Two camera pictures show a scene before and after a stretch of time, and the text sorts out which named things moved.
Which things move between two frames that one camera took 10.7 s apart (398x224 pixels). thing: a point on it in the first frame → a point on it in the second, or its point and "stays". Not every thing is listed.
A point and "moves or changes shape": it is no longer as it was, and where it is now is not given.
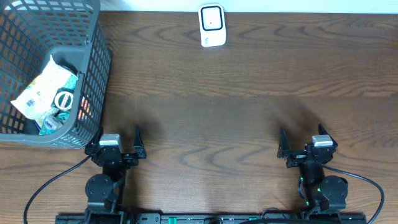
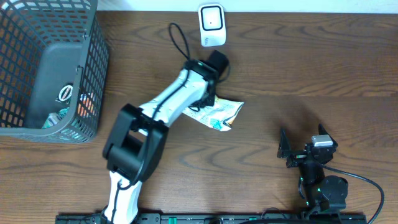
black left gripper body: [115, 155] → [205, 101]
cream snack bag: [35, 100] → [219, 116]
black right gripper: [284, 148] stays
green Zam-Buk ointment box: [63, 98] moves or changes shape
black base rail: [211, 219] stays
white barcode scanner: [212, 24] stays
